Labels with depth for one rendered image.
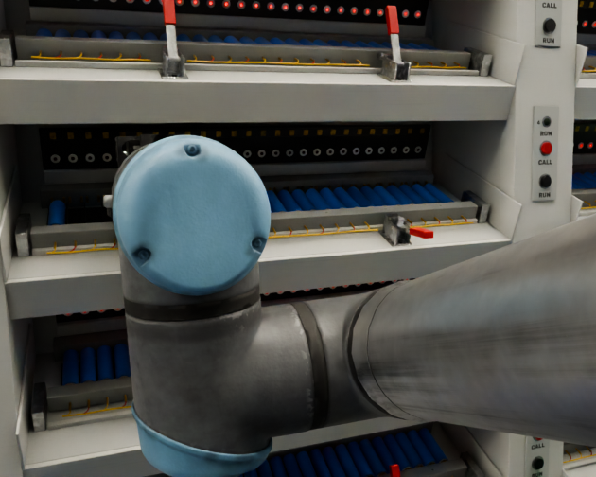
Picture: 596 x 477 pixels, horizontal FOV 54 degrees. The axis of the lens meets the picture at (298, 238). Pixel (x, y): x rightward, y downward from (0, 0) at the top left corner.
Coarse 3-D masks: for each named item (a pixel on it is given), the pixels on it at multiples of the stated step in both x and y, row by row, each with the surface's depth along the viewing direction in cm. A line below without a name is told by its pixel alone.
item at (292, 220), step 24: (288, 216) 72; (312, 216) 73; (336, 216) 74; (360, 216) 75; (384, 216) 76; (408, 216) 77; (432, 216) 79; (456, 216) 80; (48, 240) 64; (72, 240) 65; (96, 240) 65
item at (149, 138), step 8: (120, 136) 53; (128, 136) 54; (136, 136) 54; (144, 136) 48; (152, 136) 49; (160, 136) 49; (168, 136) 49; (120, 144) 54; (128, 144) 55; (136, 144) 55; (144, 144) 49; (120, 152) 54; (128, 152) 56; (120, 160) 54
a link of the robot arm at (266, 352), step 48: (144, 336) 36; (192, 336) 36; (240, 336) 37; (288, 336) 39; (144, 384) 37; (192, 384) 36; (240, 384) 37; (288, 384) 38; (144, 432) 38; (192, 432) 36; (240, 432) 38; (288, 432) 40
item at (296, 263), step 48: (480, 192) 83; (0, 240) 56; (288, 240) 72; (336, 240) 73; (384, 240) 74; (432, 240) 75; (480, 240) 76; (48, 288) 60; (96, 288) 62; (288, 288) 70
